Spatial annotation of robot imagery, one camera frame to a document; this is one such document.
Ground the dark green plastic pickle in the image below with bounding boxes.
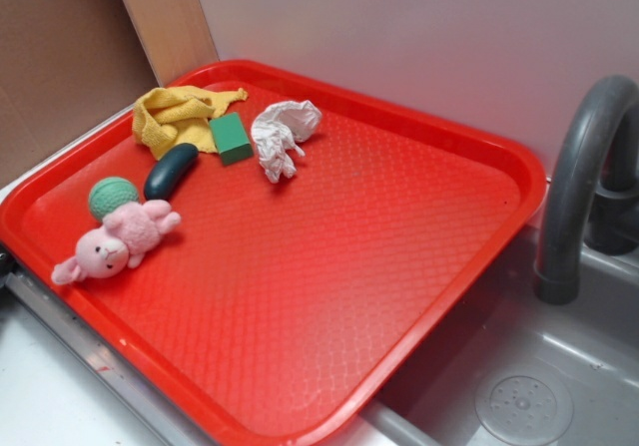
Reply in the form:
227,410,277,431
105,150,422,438
143,144,199,201

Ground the red plastic tray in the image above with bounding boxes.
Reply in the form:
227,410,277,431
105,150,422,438
1,61,545,445

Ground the green rectangular block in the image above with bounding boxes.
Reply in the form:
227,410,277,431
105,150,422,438
209,113,254,167

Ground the yellow cloth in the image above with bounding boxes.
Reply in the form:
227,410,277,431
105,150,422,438
132,86,249,161

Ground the pink plush bunny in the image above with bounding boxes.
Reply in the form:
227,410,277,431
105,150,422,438
51,200,182,285

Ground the teal textured ball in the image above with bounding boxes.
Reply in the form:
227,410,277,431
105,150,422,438
88,177,140,222

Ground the grey plastic sink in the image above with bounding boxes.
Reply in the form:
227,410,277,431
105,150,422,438
361,225,639,446

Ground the wooden board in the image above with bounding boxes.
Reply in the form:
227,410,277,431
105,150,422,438
123,0,219,86

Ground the grey plastic faucet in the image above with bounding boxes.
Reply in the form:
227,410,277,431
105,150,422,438
534,75,638,304

